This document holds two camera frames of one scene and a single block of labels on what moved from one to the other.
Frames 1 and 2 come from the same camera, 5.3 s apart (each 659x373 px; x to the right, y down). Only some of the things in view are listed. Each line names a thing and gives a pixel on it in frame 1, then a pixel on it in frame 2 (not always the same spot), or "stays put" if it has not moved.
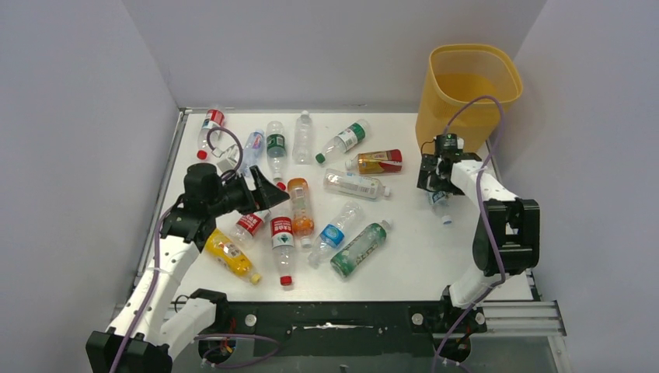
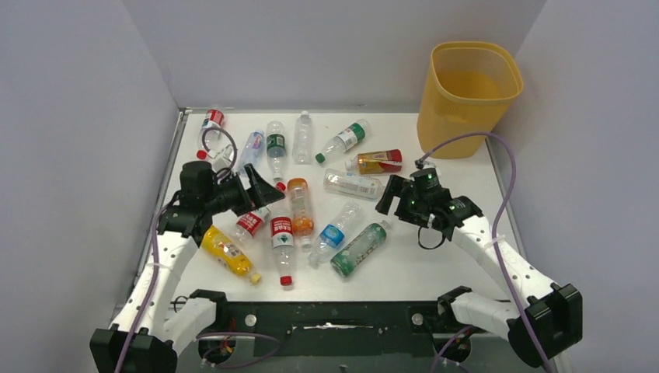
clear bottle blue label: x=339 y=229 stays put
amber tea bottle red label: x=374 y=162 stays put
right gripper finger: x=444 y=170 to x=407 y=209
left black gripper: x=267 y=196 stays put
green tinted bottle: x=359 y=249 stays put
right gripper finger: x=429 y=179 to x=395 y=186
